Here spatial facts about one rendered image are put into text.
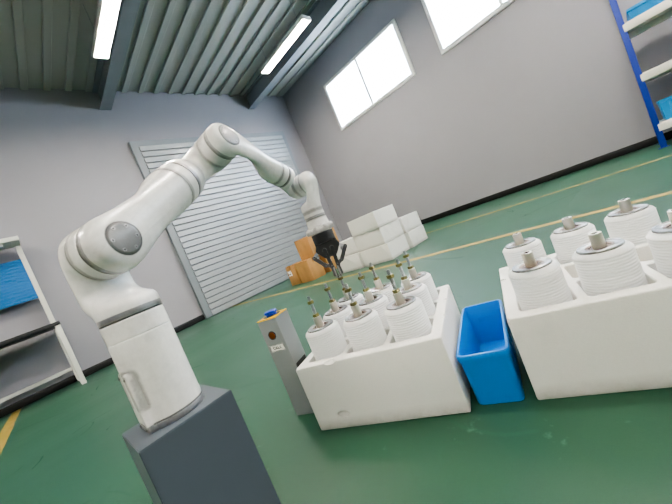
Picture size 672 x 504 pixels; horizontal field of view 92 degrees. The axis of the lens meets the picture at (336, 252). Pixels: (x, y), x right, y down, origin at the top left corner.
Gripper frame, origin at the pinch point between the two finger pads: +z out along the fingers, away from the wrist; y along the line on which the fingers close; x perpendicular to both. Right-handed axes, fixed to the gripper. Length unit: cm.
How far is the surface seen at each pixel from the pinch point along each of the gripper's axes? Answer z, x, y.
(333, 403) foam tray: 28.0, 28.0, 13.8
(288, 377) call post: 22.6, 13.0, 25.8
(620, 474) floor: 35, 66, -26
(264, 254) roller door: -30, -519, 121
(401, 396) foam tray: 28.9, 35.7, -2.7
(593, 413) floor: 35, 54, -32
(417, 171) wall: -63, -494, -207
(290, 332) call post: 10.6, 11.2, 20.3
